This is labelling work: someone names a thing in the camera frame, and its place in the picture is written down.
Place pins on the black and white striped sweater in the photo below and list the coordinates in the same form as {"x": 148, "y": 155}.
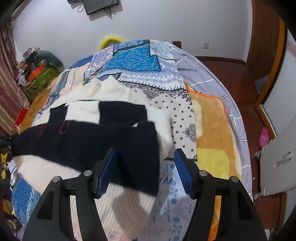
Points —
{"x": 81, "y": 139}

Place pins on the pale blue floral sheet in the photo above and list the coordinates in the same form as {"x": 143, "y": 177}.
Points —
{"x": 171, "y": 199}

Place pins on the white wall socket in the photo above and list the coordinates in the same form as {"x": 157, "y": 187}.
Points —
{"x": 205, "y": 45}

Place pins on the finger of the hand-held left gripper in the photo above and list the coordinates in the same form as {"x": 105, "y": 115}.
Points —
{"x": 7, "y": 141}

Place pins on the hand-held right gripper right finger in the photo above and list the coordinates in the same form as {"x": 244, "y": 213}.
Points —
{"x": 182, "y": 171}

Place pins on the wooden wardrobe with white doors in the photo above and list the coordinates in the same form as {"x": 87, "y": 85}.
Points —
{"x": 282, "y": 92}

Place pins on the orange yellow fleece blanket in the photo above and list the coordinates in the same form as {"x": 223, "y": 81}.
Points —
{"x": 212, "y": 129}

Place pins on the pink slipper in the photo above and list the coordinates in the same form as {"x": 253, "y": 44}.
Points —
{"x": 264, "y": 138}

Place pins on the small wall-mounted monitor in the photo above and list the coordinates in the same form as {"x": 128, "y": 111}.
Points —
{"x": 99, "y": 5}

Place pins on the pile of mixed clutter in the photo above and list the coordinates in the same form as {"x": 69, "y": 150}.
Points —
{"x": 27, "y": 60}

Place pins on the red box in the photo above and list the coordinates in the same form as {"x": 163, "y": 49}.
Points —
{"x": 22, "y": 117}

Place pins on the brown striped curtain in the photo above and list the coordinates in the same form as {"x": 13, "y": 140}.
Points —
{"x": 9, "y": 92}

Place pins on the orange box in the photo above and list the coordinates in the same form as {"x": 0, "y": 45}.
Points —
{"x": 37, "y": 71}

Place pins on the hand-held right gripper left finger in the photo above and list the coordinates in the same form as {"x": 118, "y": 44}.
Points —
{"x": 107, "y": 171}

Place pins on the blue patchwork bedsheet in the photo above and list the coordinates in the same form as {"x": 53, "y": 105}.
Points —
{"x": 138, "y": 60}

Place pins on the yellow foam tube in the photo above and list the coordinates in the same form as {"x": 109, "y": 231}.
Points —
{"x": 104, "y": 40}

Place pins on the grey checked quilt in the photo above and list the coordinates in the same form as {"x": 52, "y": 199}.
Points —
{"x": 208, "y": 76}

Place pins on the brown wooden door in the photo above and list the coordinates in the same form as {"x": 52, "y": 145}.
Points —
{"x": 261, "y": 34}

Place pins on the white cabinet door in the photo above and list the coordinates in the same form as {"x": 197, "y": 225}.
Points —
{"x": 277, "y": 166}

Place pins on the green patterned bag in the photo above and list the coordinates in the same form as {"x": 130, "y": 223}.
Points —
{"x": 41, "y": 83}

